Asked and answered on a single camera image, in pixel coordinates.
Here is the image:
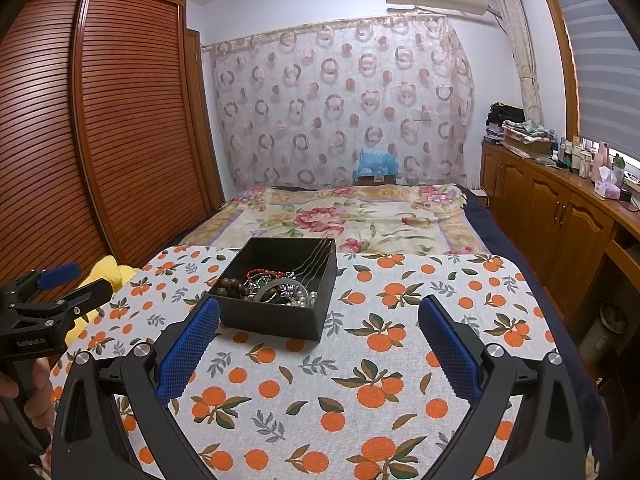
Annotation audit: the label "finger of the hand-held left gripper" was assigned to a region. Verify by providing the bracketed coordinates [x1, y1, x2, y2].
[14, 279, 115, 312]
[19, 262, 82, 292]

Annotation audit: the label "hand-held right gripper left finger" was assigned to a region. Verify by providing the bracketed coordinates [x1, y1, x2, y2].
[52, 296, 222, 480]

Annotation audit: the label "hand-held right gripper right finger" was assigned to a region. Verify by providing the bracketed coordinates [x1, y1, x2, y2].
[417, 295, 587, 480]

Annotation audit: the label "brown wooden bead bracelet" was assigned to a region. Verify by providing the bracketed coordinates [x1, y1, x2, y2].
[216, 277, 256, 301]

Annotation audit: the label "black jewelry box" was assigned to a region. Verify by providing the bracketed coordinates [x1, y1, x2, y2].
[207, 236, 338, 342]

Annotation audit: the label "pale green jade bangle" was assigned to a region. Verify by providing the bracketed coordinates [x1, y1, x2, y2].
[253, 280, 301, 304]

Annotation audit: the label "red cord bracelet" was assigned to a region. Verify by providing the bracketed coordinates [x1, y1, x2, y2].
[245, 268, 289, 284]

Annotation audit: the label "white pearl necklace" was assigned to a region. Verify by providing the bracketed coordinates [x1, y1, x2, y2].
[280, 287, 319, 309]

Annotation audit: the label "person's left hand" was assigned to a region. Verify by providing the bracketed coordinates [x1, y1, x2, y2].
[0, 354, 52, 431]

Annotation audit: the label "yellow cloth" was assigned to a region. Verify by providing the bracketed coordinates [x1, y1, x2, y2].
[65, 255, 141, 346]

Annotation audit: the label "orange print tablecloth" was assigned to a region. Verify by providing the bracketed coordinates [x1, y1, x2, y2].
[42, 245, 596, 480]

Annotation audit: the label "dark blue bedsheet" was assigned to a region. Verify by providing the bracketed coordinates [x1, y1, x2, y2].
[456, 185, 602, 461]

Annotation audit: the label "brown slatted wooden wardrobe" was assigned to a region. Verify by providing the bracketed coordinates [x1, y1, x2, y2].
[0, 0, 226, 282]

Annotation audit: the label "grey waste bin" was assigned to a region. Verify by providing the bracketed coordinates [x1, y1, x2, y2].
[580, 300, 631, 366]

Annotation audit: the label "wooden cabinet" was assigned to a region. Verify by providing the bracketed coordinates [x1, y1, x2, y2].
[480, 139, 640, 352]

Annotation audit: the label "floral blanket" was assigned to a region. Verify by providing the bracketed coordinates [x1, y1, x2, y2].
[177, 184, 489, 256]

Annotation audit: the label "light blue bag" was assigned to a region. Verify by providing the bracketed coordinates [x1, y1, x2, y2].
[353, 149, 400, 186]

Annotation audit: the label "pink tissue box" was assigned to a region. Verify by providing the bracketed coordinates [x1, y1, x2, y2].
[593, 167, 624, 200]

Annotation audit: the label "row of cosmetic bottles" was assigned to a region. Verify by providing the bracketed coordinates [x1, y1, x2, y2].
[554, 135, 599, 177]

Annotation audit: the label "folded towels in box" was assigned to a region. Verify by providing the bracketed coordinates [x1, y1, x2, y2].
[502, 119, 559, 157]

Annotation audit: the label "pile of dark clothes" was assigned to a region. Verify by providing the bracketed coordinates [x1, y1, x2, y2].
[483, 102, 524, 144]

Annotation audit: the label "pink bottle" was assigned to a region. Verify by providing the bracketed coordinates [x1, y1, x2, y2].
[592, 142, 611, 184]

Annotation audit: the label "beige window curtain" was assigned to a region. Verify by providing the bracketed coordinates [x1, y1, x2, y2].
[487, 0, 546, 127]

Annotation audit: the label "grey window blind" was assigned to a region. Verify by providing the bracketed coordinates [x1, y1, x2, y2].
[542, 0, 640, 162]

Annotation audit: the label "ring patterned curtain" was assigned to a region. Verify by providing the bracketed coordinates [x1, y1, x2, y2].
[210, 12, 476, 191]

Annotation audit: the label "wooden window frame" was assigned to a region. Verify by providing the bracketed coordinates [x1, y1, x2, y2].
[532, 0, 584, 147]

